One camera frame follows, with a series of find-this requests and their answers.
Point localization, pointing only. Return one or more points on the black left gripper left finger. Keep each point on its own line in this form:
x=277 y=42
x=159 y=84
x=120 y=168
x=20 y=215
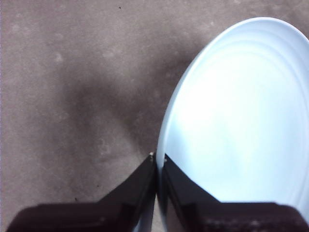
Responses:
x=96 y=217

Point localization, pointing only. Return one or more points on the blue round plate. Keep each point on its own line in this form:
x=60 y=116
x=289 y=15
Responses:
x=241 y=120

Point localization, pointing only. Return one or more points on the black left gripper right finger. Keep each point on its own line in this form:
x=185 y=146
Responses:
x=217 y=217

